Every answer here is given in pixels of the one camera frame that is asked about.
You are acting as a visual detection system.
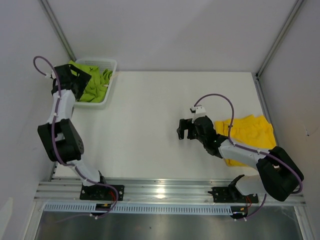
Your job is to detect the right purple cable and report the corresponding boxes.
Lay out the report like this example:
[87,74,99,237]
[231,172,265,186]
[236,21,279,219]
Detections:
[193,93,306,223]

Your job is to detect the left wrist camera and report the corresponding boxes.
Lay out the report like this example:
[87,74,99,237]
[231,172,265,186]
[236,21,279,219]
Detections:
[45,71,56,80]

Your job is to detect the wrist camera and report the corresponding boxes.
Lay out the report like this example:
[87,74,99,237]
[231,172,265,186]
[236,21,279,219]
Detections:
[45,71,56,80]
[190,105,207,119]

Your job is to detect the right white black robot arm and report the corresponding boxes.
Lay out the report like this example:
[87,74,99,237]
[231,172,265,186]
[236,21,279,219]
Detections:
[176,115,304,202]

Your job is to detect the green fabric shorts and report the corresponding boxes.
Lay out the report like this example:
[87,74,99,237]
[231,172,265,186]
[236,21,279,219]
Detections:
[68,60,113,103]

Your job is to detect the right aluminium corner post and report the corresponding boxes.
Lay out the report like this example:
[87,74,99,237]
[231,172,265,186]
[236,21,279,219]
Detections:
[256,0,306,79]

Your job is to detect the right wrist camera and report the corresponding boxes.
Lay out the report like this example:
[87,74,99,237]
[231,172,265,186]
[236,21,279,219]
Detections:
[190,105,207,119]

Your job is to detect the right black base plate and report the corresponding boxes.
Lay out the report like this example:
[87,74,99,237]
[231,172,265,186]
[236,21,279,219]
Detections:
[207,186,259,204]

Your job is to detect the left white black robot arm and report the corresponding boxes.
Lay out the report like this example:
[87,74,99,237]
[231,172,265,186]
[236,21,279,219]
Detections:
[37,64,109,200]

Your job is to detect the left aluminium corner post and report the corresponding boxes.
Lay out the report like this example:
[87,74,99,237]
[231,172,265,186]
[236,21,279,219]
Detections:
[38,0,77,62]

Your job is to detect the yellow fabric shorts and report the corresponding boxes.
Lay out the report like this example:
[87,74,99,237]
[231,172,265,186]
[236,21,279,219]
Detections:
[214,115,277,167]

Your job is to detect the aluminium corner post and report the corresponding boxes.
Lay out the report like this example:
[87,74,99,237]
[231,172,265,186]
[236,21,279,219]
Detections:
[256,0,306,79]
[38,0,77,62]

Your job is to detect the white slotted cable duct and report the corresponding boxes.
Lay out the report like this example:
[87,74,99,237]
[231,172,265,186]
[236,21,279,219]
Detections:
[43,202,233,216]

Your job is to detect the white plastic mesh basket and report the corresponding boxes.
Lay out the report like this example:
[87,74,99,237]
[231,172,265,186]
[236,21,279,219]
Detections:
[74,57,117,109]

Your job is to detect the aluminium mounting rail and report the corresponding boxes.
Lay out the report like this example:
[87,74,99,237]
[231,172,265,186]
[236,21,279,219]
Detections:
[33,177,307,206]

